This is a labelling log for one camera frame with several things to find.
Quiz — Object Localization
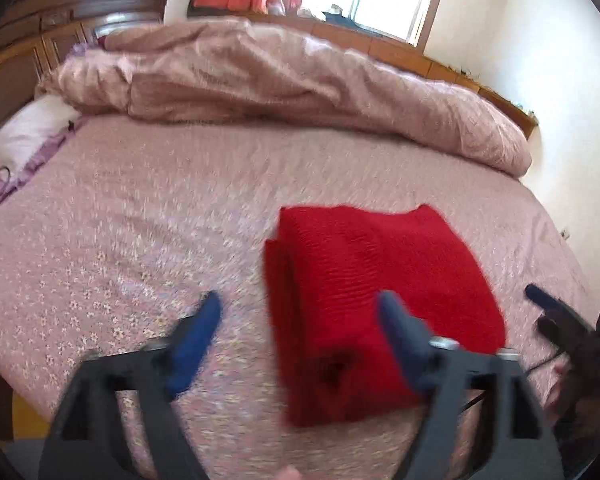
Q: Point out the blue cloth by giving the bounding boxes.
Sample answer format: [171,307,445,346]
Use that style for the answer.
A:
[324,9,361,26]

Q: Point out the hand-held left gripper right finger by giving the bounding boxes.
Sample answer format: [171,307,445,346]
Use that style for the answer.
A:
[377,290,563,480]

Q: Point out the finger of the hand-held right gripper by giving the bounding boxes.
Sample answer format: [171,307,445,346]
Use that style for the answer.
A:
[536,315,582,357]
[525,284,597,335]

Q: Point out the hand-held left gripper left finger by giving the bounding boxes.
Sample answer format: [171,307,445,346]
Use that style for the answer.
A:
[39,291,223,480]

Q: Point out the pink duvet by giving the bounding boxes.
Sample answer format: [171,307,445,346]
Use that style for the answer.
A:
[35,17,533,178]

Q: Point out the red knitted cardigan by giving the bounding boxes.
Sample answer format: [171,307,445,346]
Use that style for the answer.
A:
[264,204,506,428]

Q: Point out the dark wooden headboard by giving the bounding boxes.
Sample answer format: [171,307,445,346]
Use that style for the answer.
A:
[0,0,168,136]

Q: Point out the person's right hand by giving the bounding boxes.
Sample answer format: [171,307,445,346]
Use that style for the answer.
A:
[552,364,573,412]

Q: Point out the white and purple pillow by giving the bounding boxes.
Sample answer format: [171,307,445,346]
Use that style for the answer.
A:
[0,94,87,206]

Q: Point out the pink floral bed sheet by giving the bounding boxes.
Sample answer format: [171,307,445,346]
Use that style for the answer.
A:
[0,115,600,480]

